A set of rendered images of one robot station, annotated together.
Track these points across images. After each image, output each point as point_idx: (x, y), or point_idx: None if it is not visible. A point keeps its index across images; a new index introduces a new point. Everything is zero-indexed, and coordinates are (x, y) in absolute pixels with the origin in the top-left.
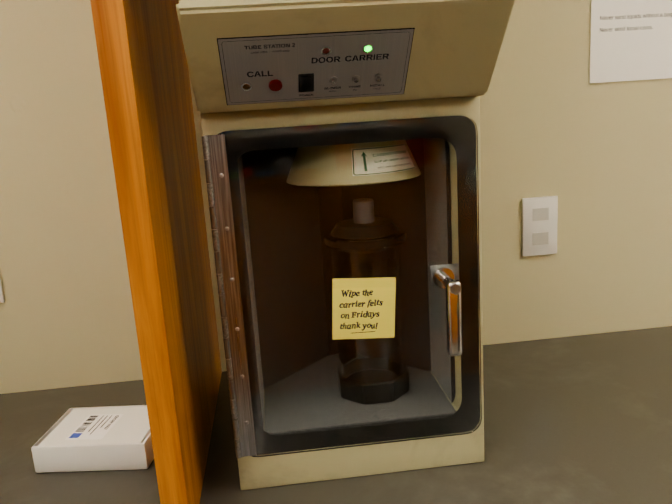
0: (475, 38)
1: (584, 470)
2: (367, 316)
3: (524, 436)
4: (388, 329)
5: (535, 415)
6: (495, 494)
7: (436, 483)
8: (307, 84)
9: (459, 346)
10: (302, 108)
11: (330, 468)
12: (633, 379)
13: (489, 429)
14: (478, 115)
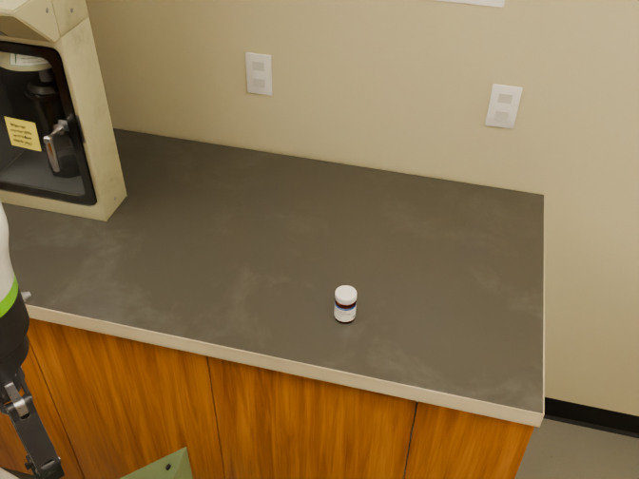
0: (15, 25)
1: (142, 240)
2: (26, 138)
3: (144, 214)
4: (37, 146)
5: (168, 203)
6: (87, 239)
7: (71, 225)
8: None
9: (55, 167)
10: None
11: (29, 202)
12: (255, 198)
13: (134, 204)
14: (63, 48)
